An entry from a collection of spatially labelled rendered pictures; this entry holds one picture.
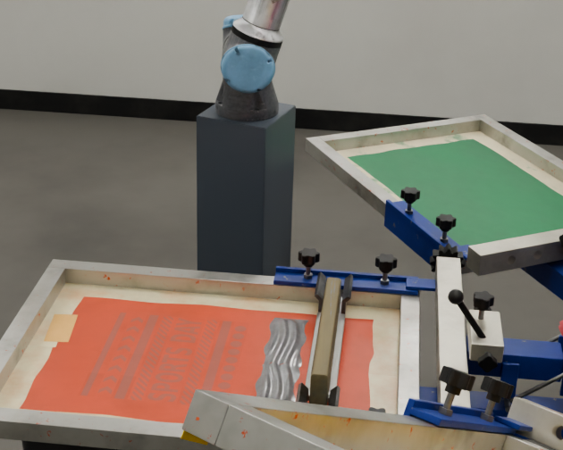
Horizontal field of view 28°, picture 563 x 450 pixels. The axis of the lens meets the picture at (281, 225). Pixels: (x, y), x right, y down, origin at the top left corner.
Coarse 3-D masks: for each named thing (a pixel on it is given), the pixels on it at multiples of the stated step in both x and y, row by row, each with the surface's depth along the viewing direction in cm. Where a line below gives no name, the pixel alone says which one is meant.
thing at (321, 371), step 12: (324, 288) 219; (336, 288) 218; (324, 300) 214; (336, 300) 214; (324, 312) 210; (336, 312) 211; (324, 324) 206; (336, 324) 213; (324, 336) 202; (324, 348) 198; (324, 360) 195; (312, 372) 192; (324, 372) 191; (312, 384) 192; (324, 384) 191; (312, 396) 193; (324, 396) 192
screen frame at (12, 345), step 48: (48, 288) 229; (144, 288) 238; (192, 288) 236; (240, 288) 235; (288, 288) 234; (0, 384) 202; (0, 432) 189; (48, 432) 188; (96, 432) 187; (144, 432) 186
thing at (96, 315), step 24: (72, 312) 228; (96, 312) 228; (144, 312) 229; (168, 312) 229; (192, 312) 229; (216, 312) 229; (240, 312) 230; (264, 312) 230; (288, 312) 230; (72, 336) 220; (96, 336) 220; (264, 336) 222; (312, 336) 222; (360, 336) 223; (240, 360) 214; (264, 360) 214; (360, 360) 215
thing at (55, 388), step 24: (48, 360) 212; (72, 360) 212; (48, 384) 204; (72, 384) 205; (240, 384) 206; (360, 384) 207; (24, 408) 197; (48, 408) 198; (72, 408) 198; (96, 408) 198; (120, 408) 198; (144, 408) 198; (168, 408) 199; (360, 408) 200
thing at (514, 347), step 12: (504, 348) 204; (516, 348) 204; (528, 348) 204; (540, 348) 204; (552, 348) 204; (468, 360) 203; (504, 360) 202; (516, 360) 202; (528, 360) 202; (540, 360) 202; (552, 360) 201; (468, 372) 204; (480, 372) 204; (492, 372) 204; (528, 372) 203; (540, 372) 203; (552, 372) 202
